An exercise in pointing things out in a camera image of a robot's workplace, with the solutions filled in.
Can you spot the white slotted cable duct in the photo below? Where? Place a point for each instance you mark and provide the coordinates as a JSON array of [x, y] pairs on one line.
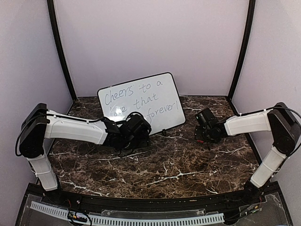
[[129, 218]]

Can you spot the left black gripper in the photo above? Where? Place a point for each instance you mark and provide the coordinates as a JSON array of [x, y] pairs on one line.
[[145, 141]]

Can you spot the black frame post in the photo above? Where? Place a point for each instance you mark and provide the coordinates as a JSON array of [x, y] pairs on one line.
[[59, 49], [243, 49]]

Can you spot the left black frame post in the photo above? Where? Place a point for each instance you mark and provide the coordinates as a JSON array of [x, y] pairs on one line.
[[59, 49]]

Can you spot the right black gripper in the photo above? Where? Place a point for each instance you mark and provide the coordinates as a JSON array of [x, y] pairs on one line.
[[198, 134]]

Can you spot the right black frame post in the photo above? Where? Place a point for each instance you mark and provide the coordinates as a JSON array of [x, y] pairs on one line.
[[243, 49]]

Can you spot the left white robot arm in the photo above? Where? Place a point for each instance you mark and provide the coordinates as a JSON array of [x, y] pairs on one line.
[[42, 123]]

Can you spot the white whiteboard with black frame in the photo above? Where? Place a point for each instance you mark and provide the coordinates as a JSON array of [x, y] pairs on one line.
[[155, 97]]

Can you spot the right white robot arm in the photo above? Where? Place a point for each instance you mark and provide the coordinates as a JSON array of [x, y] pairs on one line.
[[280, 120]]

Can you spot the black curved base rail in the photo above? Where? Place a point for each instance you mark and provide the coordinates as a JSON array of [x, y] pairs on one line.
[[228, 202]]

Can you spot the black whiteboard stand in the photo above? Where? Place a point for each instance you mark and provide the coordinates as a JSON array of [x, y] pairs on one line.
[[164, 133]]

